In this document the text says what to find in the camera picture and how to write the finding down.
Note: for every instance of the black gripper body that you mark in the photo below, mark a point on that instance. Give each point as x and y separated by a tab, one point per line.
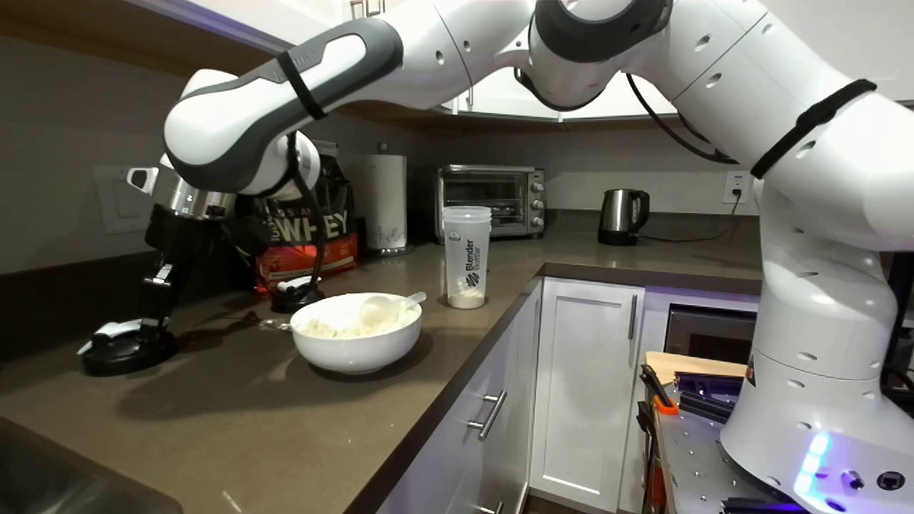
181	232

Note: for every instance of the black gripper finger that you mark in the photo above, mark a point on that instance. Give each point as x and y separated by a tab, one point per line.
158	289

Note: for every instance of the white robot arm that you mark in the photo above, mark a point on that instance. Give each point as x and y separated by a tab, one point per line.
830	286

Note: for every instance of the spilled white powder pile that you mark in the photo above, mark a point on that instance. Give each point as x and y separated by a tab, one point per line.
273	323

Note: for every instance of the black red whey protein bag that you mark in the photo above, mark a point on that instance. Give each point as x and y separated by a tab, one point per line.
315	258

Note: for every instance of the powder mix inside bowl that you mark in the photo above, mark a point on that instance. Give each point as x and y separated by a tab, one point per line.
347	326

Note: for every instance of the white paper towel roll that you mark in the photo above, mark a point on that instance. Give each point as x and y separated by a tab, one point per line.
385	205

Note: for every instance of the white ceramic bowl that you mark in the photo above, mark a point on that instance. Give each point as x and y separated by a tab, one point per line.
357	352

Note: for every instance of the stainless steel sink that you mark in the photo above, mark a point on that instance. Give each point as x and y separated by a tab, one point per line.
58	475

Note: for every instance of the white plastic spoon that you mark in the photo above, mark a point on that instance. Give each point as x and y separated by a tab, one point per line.
380	308

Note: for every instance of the clear shaker bottle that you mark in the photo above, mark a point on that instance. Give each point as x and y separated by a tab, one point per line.
465	258

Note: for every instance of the silver toaster oven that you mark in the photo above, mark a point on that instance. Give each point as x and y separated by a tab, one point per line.
495	196

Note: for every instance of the white lower drawer cabinet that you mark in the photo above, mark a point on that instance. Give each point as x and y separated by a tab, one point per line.
458	448

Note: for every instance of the white lower cabinet door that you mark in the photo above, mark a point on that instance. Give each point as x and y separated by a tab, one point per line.
585	382

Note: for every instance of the steel electric kettle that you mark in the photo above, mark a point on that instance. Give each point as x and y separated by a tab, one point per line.
621	216

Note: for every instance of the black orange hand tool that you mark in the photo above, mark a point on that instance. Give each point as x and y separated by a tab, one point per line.
658	392

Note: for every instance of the wooden board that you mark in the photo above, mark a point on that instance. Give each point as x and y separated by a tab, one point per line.
694	368

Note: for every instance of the black built-in appliance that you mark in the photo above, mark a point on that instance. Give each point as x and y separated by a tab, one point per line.
708	333

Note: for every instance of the perforated metal robot table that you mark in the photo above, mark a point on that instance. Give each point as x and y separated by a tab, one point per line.
694	466

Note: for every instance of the white double wall outlet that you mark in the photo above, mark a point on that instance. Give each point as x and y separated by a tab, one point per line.
108	205

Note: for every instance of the small white wall outlet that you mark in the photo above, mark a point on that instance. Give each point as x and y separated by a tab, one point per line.
738	183

